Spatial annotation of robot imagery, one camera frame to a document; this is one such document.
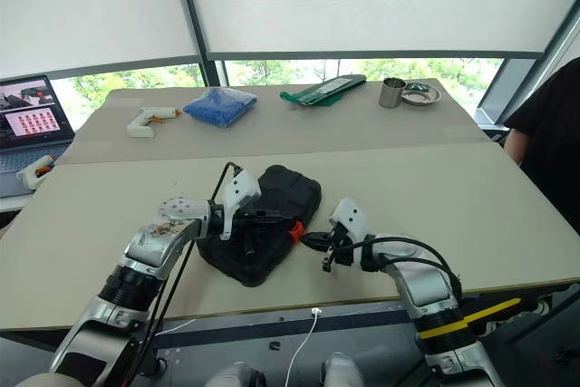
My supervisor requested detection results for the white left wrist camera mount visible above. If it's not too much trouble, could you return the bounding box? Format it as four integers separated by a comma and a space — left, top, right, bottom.
218, 169, 264, 242

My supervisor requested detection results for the black plastic tool case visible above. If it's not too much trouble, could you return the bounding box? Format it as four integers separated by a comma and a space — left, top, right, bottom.
195, 164, 324, 289

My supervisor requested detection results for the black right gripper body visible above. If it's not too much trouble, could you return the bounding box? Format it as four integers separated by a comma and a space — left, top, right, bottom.
329, 223, 355, 266

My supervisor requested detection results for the white glue gun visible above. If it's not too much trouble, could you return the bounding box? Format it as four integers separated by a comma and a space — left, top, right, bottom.
125, 105, 183, 140
15, 153, 58, 191

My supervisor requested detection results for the long white cable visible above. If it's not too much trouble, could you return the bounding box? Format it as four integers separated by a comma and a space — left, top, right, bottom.
289, 306, 324, 387

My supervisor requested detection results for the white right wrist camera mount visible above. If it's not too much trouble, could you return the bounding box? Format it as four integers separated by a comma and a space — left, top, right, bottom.
327, 197, 378, 271

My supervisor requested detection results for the green flat pouch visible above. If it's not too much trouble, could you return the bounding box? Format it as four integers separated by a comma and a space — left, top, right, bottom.
278, 73, 368, 109

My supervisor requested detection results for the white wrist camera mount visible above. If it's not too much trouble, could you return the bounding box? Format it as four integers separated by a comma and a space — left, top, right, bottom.
218, 169, 264, 242
327, 197, 378, 271

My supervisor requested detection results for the grey slanted panel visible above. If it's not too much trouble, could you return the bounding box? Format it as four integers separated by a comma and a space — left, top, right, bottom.
475, 58, 537, 126

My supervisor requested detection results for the short white cable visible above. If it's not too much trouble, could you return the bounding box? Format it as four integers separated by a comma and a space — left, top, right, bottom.
158, 317, 198, 336

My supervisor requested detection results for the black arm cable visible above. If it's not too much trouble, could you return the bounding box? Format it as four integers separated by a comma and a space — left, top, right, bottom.
333, 234, 464, 307
121, 160, 242, 387

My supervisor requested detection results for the blue mesh bag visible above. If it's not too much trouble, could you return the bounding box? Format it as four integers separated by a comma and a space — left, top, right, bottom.
181, 87, 259, 128

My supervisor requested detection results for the bystander in black shirt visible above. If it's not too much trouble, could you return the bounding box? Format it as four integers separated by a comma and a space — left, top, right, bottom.
503, 57, 580, 266

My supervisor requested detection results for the grey rounded robot knee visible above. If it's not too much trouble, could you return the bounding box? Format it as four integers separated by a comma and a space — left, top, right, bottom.
205, 361, 266, 387
321, 351, 366, 387

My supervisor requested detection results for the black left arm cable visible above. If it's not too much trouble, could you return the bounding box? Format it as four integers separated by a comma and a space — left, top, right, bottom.
121, 160, 242, 387

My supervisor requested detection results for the stainless steel dish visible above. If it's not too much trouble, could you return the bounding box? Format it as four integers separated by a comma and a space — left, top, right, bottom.
401, 82, 443, 107

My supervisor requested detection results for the stainless steel cup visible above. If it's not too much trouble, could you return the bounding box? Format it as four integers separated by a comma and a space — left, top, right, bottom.
378, 77, 408, 110

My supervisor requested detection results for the tan rounded shape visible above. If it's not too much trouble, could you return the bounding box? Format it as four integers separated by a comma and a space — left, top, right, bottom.
13, 372, 97, 387

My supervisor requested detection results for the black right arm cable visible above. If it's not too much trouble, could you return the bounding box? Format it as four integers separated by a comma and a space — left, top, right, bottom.
333, 234, 464, 307

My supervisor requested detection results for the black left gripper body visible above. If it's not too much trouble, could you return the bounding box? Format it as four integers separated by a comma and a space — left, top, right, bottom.
231, 207, 266, 231

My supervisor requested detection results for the grey window frame post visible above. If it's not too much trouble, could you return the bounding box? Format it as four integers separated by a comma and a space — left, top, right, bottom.
173, 0, 228, 88

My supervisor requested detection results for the grey open laptop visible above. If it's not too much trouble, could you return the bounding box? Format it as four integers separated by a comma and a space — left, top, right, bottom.
0, 73, 76, 198

